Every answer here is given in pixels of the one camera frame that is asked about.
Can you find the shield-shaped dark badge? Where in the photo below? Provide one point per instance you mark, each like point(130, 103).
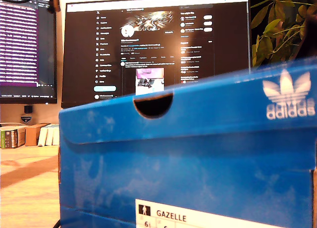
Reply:
point(26, 119)

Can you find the small black square device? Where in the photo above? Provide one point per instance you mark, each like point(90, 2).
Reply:
point(28, 109)

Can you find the blue Adidas shoebox with lid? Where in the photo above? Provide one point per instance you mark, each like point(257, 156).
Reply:
point(198, 163)

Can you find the slim white box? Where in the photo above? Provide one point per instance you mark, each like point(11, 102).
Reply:
point(49, 136)
point(42, 137)
point(56, 136)

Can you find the black monitor with purple text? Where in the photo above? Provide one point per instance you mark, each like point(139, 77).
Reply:
point(24, 40)

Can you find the black Huawei monitor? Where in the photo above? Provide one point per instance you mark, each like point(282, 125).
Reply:
point(86, 52)

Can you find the green leafy houseplant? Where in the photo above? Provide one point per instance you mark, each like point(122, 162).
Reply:
point(267, 45)

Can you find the brown cardboard box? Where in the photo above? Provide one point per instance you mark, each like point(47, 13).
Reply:
point(32, 135)

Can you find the green printed box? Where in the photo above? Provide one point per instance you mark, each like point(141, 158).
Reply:
point(7, 139)

